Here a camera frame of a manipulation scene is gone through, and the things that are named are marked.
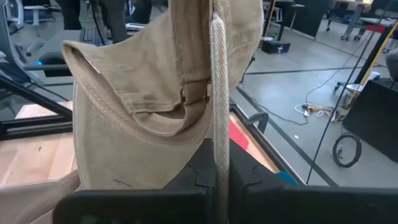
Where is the white office chair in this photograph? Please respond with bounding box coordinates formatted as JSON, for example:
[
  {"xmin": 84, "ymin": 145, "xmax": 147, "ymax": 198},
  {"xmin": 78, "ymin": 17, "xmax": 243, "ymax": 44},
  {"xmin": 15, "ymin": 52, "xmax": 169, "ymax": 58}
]
[{"xmin": 4, "ymin": 0, "xmax": 53, "ymax": 32}]

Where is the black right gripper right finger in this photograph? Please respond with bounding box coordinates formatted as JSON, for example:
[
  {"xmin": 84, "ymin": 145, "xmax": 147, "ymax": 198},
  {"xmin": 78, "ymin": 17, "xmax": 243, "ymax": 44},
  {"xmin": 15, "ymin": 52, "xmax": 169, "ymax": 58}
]
[{"xmin": 228, "ymin": 139, "xmax": 398, "ymax": 224}]

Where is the black edge clamp mount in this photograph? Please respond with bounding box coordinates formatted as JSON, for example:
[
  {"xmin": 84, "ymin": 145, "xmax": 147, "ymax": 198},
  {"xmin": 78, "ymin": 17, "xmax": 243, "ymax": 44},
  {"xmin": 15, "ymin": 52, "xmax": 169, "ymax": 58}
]
[{"xmin": 244, "ymin": 111, "xmax": 270, "ymax": 134}]

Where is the black post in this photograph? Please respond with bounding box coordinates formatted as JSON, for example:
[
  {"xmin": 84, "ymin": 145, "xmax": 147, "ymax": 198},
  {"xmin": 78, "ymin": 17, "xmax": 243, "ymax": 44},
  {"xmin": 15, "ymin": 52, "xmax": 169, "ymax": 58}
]
[{"xmin": 354, "ymin": 26, "xmax": 396, "ymax": 85}]

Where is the white cable bundle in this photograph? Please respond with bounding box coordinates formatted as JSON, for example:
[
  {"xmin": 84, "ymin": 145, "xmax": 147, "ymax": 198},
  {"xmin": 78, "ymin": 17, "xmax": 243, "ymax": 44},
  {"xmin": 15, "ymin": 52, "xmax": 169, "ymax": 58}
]
[{"xmin": 294, "ymin": 102, "xmax": 341, "ymax": 123}]

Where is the black cabinet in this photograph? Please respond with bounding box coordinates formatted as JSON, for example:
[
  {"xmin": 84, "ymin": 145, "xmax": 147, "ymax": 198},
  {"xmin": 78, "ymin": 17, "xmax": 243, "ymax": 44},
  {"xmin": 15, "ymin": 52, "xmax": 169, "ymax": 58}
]
[{"xmin": 292, "ymin": 0, "xmax": 327, "ymax": 38}]

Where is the black stool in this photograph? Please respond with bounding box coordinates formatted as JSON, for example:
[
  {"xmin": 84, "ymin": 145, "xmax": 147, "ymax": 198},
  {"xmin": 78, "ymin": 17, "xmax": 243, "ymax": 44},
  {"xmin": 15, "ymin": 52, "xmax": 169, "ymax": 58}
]
[{"xmin": 273, "ymin": 0, "xmax": 307, "ymax": 43}]

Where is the grey wheeled desk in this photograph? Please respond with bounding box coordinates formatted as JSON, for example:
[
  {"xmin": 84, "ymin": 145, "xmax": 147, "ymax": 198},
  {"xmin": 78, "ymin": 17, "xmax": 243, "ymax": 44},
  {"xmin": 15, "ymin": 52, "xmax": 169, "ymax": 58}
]
[{"xmin": 325, "ymin": 0, "xmax": 398, "ymax": 42}]

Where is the beige corduroy cap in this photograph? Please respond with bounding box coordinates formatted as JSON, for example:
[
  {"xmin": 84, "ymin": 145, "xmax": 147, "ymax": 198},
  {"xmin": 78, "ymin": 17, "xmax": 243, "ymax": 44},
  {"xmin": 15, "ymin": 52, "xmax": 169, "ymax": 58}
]
[{"xmin": 0, "ymin": 169, "xmax": 82, "ymax": 224}]

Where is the yellow pole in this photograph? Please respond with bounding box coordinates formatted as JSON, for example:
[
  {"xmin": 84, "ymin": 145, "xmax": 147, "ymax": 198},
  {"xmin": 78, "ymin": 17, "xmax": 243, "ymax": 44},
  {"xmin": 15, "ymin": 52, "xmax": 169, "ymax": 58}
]
[{"xmin": 345, "ymin": 21, "xmax": 398, "ymax": 108}]

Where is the red item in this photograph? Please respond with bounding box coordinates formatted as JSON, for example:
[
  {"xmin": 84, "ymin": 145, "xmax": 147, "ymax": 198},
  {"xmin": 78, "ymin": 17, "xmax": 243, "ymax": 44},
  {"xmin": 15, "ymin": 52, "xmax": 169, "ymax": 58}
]
[{"xmin": 365, "ymin": 24, "xmax": 388, "ymax": 34}]

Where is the red tray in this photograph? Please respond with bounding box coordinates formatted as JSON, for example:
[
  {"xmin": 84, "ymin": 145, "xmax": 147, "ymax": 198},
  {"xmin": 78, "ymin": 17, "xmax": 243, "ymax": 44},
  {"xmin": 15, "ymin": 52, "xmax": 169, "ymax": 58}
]
[{"xmin": 229, "ymin": 119, "xmax": 250, "ymax": 151}]

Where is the long black floor cable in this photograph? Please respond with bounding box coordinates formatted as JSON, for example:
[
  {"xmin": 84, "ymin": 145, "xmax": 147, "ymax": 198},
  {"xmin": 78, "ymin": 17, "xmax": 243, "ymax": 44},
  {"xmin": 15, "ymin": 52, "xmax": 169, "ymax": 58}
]
[{"xmin": 306, "ymin": 30, "xmax": 377, "ymax": 185}]

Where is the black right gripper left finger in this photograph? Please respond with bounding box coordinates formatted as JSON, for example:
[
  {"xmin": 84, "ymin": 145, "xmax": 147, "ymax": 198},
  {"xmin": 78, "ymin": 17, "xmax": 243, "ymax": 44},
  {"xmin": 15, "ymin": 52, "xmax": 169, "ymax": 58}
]
[{"xmin": 52, "ymin": 138, "xmax": 218, "ymax": 224}]

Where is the coiled black cable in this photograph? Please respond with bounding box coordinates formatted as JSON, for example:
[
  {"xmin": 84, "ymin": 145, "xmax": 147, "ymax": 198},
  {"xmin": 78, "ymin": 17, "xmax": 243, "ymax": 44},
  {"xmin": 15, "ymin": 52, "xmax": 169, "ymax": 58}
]
[{"xmin": 331, "ymin": 132, "xmax": 363, "ymax": 169}]

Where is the large black box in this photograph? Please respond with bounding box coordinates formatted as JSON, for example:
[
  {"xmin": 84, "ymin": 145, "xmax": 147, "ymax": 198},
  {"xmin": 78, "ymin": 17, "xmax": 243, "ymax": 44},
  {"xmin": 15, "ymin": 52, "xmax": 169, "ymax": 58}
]
[{"xmin": 341, "ymin": 77, "xmax": 398, "ymax": 163}]

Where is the small black floor box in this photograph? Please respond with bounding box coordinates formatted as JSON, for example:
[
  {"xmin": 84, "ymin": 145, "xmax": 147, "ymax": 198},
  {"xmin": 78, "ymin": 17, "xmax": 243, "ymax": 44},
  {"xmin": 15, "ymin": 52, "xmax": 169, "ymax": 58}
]
[{"xmin": 261, "ymin": 39, "xmax": 292, "ymax": 55}]

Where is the khaki cotton cap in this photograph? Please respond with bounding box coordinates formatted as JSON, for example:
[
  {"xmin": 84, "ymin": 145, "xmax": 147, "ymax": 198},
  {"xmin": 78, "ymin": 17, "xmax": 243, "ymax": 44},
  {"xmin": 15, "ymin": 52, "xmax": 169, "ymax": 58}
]
[{"xmin": 61, "ymin": 0, "xmax": 264, "ymax": 224}]

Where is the person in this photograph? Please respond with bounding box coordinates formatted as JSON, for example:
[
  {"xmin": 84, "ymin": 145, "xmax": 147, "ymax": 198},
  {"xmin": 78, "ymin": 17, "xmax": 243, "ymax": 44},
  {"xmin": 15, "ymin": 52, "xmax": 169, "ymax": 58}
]
[
  {"xmin": 55, "ymin": 0, "xmax": 83, "ymax": 31},
  {"xmin": 90, "ymin": 0, "xmax": 153, "ymax": 44}
]

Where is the grey office chair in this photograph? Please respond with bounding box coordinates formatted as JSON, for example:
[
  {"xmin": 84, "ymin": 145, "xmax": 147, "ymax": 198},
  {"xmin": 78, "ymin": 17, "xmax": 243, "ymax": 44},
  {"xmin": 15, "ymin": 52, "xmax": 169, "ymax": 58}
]
[{"xmin": 0, "ymin": 0, "xmax": 47, "ymax": 85}]

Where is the black aluminium table frame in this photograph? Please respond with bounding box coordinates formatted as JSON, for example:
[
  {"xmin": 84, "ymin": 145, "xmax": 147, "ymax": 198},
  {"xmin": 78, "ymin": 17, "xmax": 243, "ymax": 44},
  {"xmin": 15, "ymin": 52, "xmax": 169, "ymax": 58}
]
[{"xmin": 0, "ymin": 99, "xmax": 307, "ymax": 187}]

